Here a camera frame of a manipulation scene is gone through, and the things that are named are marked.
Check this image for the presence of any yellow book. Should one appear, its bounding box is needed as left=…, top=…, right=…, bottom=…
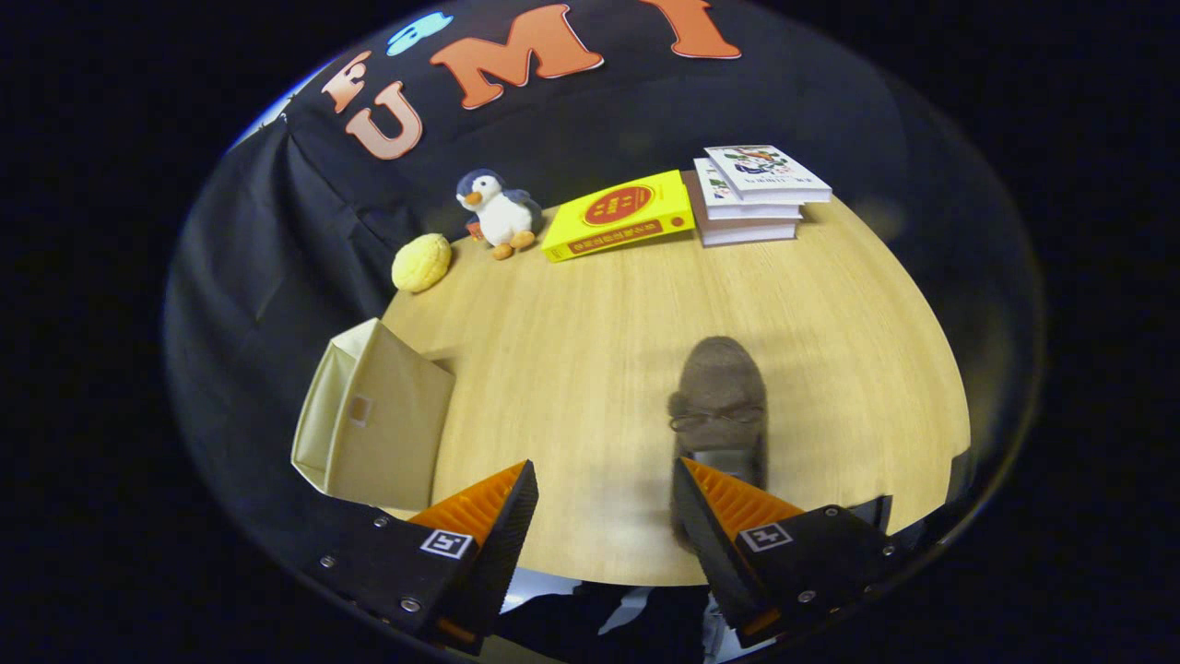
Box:
left=540, top=170, right=696, bottom=264

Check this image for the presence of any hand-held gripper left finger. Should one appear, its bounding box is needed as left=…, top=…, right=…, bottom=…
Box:
left=313, top=459, right=540, bottom=657

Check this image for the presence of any plush penguin toy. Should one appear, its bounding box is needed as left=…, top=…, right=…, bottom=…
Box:
left=455, top=169, right=544, bottom=261

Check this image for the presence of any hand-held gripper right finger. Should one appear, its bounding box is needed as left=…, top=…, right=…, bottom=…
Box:
left=670, top=456, right=912, bottom=650

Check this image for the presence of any yellow bun toy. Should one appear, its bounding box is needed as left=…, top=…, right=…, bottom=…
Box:
left=391, top=232, right=454, bottom=294

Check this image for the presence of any beige fabric storage box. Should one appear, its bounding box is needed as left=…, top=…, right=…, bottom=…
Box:
left=290, top=318, right=456, bottom=511

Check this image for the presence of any brown fuzzy shoe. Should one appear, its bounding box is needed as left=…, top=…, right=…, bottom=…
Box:
left=666, top=336, right=770, bottom=554

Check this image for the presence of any white illustrated book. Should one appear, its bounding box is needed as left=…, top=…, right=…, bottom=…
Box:
left=684, top=170, right=799, bottom=248
left=692, top=158, right=804, bottom=222
left=704, top=145, right=833, bottom=206

